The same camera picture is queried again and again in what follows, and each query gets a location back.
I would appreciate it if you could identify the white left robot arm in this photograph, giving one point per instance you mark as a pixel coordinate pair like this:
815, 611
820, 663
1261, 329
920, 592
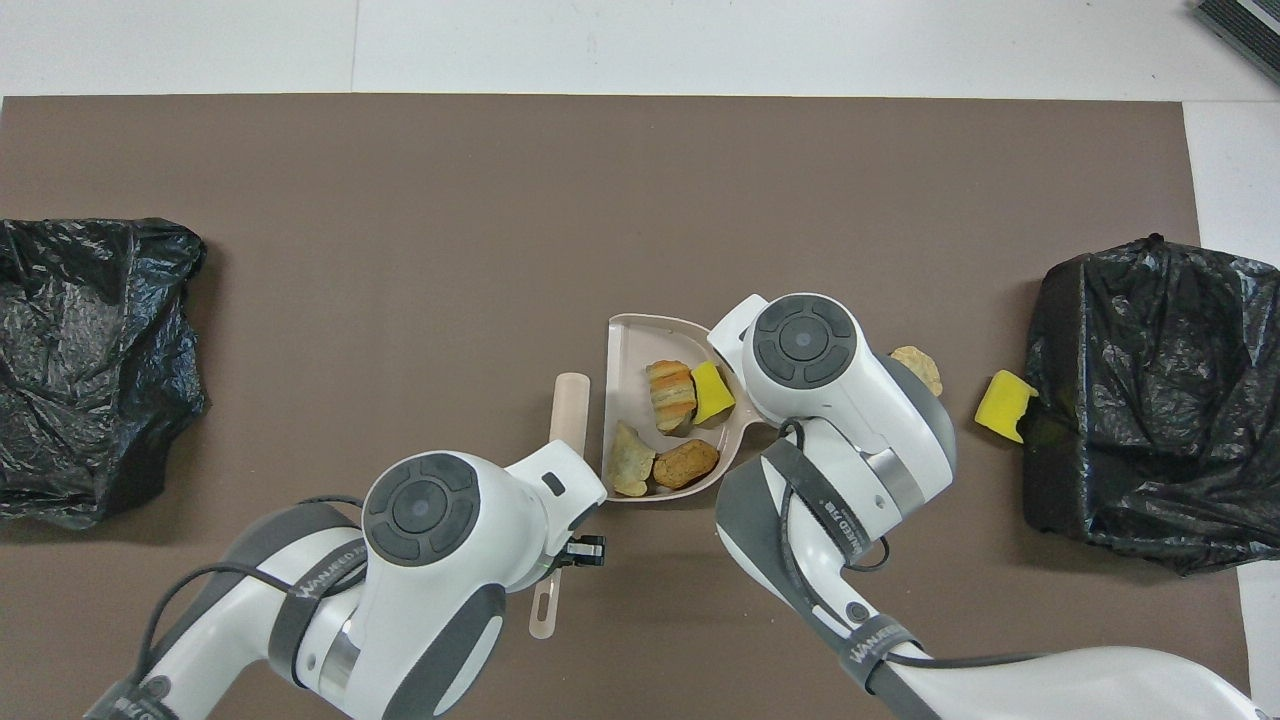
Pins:
430, 560

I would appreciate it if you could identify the beige hand brush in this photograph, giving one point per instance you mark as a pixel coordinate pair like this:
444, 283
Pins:
570, 410

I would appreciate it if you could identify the brown table mat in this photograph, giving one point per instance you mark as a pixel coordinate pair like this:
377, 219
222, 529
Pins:
300, 180

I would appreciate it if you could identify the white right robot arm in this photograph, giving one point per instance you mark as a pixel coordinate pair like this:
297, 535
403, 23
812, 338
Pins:
820, 380

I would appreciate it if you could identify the striped croissant piece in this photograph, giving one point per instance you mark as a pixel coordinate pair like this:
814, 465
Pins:
670, 395

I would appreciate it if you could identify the brown bread roll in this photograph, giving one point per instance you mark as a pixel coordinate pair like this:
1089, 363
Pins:
685, 464

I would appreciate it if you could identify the pale lumpy bread piece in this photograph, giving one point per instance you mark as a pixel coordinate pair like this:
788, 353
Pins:
922, 368

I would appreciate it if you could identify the black bag-lined trash bin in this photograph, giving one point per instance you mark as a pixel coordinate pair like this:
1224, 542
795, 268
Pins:
90, 380
1150, 400

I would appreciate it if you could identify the beige plastic dustpan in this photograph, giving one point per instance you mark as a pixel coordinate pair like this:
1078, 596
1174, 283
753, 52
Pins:
625, 370

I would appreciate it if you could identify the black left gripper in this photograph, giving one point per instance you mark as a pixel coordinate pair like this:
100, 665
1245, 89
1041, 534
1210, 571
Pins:
585, 552

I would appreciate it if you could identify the yellow sponge piece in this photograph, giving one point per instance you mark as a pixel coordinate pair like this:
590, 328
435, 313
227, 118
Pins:
1003, 405
712, 393

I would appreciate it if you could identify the dark ribbed grille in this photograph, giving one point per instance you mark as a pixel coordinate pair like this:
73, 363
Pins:
1250, 30

